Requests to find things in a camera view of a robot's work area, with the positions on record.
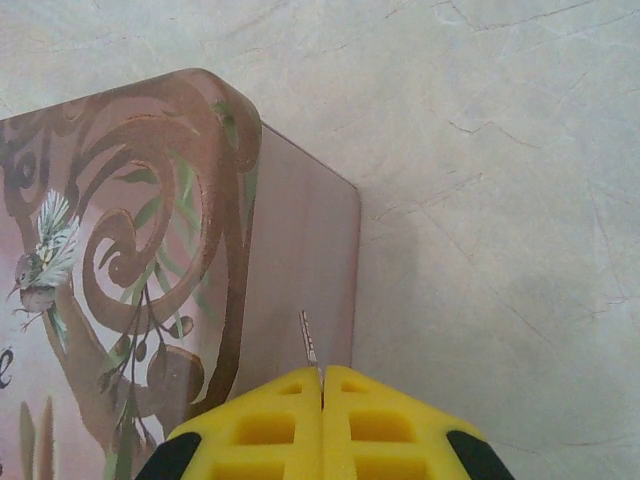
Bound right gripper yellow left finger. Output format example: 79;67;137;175
133;365;325;480

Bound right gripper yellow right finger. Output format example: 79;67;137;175
319;364;517;480

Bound pink illustrated tin box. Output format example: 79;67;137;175
0;67;362;480

